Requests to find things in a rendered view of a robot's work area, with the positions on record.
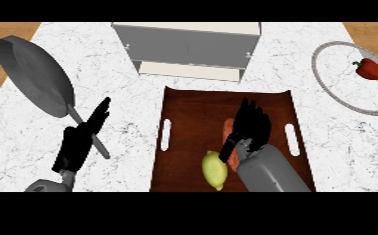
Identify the orange sweet potato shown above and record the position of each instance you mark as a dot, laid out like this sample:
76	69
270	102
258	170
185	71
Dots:
230	129

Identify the white and grey tiered shelf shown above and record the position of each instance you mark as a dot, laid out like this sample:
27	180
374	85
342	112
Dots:
190	50

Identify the yellow lemon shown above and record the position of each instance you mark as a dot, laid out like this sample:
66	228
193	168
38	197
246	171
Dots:
215	170

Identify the dark brown wooden tray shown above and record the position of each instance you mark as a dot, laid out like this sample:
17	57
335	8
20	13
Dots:
197	119

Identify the grey frying pan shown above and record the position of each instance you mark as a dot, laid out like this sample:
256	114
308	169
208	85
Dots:
39	79

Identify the grey rimmed round plate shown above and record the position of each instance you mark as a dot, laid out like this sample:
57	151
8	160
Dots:
340	89

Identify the red bell pepper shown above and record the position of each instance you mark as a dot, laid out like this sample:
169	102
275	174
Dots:
367	68

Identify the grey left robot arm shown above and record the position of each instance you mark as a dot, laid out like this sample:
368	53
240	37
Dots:
54	183

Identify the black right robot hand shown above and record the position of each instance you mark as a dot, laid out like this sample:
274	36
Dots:
252	124

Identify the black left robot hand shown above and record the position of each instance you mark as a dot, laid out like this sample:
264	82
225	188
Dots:
78	142

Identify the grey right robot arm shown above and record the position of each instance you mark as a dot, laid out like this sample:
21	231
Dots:
268	170

